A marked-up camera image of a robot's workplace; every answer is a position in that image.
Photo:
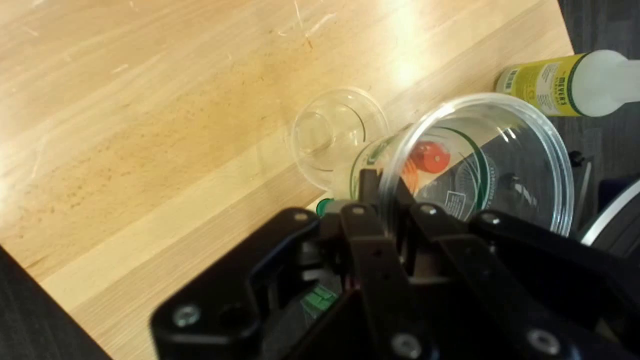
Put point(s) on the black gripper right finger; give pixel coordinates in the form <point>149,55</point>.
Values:
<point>489,288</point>

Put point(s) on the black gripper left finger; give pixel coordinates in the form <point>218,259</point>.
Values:
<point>279,295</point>

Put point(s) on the clear plastic cup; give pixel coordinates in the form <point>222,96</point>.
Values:
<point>504,154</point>
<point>330,130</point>

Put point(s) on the red toy ball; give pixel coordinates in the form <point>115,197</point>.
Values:
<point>431,156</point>

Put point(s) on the yellow spray bottle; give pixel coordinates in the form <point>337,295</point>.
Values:
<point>584,85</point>

